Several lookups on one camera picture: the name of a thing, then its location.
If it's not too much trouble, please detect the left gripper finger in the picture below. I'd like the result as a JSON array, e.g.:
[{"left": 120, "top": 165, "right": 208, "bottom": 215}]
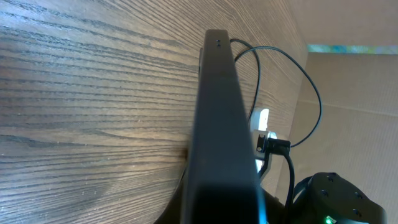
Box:
[{"left": 154, "top": 170, "right": 185, "bottom": 224}]

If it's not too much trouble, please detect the Samsung Galaxy smartphone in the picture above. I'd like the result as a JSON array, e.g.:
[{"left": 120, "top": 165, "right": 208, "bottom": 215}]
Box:
[{"left": 181, "top": 30, "right": 266, "bottom": 223}]

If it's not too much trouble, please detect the black USB charging cable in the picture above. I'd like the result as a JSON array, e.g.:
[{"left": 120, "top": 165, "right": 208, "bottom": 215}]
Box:
[{"left": 229, "top": 37, "right": 323, "bottom": 148}]

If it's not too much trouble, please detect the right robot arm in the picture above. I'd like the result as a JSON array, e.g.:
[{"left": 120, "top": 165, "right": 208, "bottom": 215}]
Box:
[{"left": 288, "top": 172, "right": 387, "bottom": 224}]

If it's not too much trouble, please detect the white power strip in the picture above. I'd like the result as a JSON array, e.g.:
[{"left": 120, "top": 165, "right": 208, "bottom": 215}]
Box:
[{"left": 249, "top": 107, "right": 269, "bottom": 132}]

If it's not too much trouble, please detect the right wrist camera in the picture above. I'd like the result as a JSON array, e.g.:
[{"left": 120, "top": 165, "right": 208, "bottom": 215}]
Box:
[{"left": 252, "top": 129, "right": 277, "bottom": 180}]

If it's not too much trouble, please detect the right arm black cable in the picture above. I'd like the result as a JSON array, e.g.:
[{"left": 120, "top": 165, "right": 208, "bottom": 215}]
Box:
[{"left": 266, "top": 137, "right": 295, "bottom": 212}]

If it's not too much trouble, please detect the cardboard box wall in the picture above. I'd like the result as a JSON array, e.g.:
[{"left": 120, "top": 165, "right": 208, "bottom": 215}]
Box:
[{"left": 290, "top": 0, "right": 397, "bottom": 223}]

